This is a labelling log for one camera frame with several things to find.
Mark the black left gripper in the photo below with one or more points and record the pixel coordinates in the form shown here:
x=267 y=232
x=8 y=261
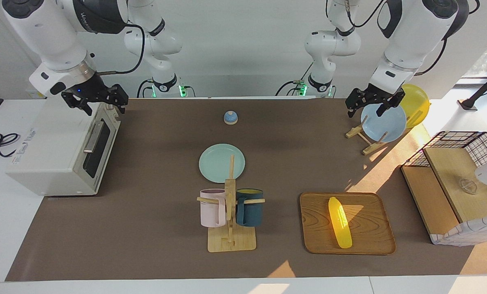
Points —
x=374 y=97

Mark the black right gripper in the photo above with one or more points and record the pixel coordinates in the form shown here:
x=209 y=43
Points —
x=92 y=90

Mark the glass oven door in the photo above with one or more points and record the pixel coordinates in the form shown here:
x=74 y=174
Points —
x=98 y=151

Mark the yellow corn cob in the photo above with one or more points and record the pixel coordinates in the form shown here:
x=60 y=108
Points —
x=340 y=224

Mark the mint green plate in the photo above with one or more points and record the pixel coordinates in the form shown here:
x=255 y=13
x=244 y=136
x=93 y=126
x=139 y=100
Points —
x=215 y=163

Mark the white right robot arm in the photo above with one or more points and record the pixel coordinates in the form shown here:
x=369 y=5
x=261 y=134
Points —
x=43 y=32

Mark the white toaster oven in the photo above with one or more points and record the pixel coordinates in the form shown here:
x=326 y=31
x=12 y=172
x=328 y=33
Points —
x=43 y=147

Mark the light blue plate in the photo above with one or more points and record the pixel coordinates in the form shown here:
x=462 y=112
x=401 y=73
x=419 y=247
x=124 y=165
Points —
x=384 y=126

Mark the wooden plate rack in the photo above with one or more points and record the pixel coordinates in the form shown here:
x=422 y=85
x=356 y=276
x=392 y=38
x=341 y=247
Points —
x=354 y=132

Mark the yellow plate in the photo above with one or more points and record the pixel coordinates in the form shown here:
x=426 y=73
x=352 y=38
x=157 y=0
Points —
x=417 y=102

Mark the wooden tray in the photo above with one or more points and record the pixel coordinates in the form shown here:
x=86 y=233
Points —
x=370 y=228

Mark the small clear glass bowl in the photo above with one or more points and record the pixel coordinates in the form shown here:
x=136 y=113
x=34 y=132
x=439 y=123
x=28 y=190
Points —
x=468 y=186

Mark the brown table mat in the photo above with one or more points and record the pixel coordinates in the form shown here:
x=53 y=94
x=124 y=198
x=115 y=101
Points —
x=145 y=228

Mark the pink mug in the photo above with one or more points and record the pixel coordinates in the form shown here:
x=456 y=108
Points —
x=211 y=210

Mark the dark blue mug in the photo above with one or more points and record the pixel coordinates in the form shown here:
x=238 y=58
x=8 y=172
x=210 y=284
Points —
x=249 y=212

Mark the wooden mug rack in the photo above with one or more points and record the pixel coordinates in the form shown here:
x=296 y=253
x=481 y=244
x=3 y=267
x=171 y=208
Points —
x=231 y=243

